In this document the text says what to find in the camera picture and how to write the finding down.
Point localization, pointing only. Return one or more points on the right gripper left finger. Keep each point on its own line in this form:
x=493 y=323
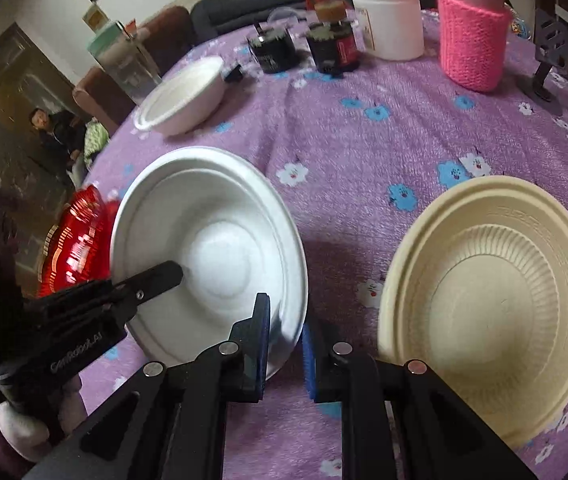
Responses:
x=169 y=422

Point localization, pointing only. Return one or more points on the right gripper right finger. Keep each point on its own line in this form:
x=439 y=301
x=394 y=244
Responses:
x=400 y=421

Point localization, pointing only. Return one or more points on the red glass plate gold rim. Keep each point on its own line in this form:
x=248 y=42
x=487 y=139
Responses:
x=77 y=248

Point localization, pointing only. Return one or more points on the cream plastic bowl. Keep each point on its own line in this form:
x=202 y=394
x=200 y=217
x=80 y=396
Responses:
x=478 y=290

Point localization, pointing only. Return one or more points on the large white foam bowl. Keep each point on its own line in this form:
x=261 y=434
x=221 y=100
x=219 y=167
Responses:
x=224 y=224

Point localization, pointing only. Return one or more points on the small white foam bowl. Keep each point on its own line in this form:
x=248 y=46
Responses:
x=184 y=101

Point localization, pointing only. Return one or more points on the white gloved left hand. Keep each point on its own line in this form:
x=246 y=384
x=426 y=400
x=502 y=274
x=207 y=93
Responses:
x=29 y=436

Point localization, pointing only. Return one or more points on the seated man in black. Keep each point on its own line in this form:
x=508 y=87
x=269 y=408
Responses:
x=62 y=134

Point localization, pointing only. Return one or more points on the purple floral tablecloth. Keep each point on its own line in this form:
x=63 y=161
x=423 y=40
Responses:
x=356 y=159

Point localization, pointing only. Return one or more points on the wooden door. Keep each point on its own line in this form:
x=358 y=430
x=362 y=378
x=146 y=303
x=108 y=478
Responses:
x=29 y=80

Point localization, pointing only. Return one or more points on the clear bottle green lid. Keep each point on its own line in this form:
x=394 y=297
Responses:
x=124 y=58

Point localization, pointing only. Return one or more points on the black binder clip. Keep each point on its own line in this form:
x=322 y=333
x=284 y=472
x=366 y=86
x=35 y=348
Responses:
x=233 y=74

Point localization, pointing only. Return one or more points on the brown armchair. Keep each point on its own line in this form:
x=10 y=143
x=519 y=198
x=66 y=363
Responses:
x=167 y=37

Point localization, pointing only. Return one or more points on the black red jar cork lid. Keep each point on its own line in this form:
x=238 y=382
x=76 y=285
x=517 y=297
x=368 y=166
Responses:
x=331 y=40

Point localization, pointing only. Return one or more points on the black round tin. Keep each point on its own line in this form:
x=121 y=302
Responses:
x=273 y=49

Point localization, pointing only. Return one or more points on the pink knit-sleeved thermos bottle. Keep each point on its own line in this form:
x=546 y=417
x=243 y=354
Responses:
x=472 y=41

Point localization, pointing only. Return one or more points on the white plastic jar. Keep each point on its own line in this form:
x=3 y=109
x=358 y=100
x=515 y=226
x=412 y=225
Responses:
x=391 y=29

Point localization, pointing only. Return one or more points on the black phone stand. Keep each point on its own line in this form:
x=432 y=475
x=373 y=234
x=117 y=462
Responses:
x=551 y=51

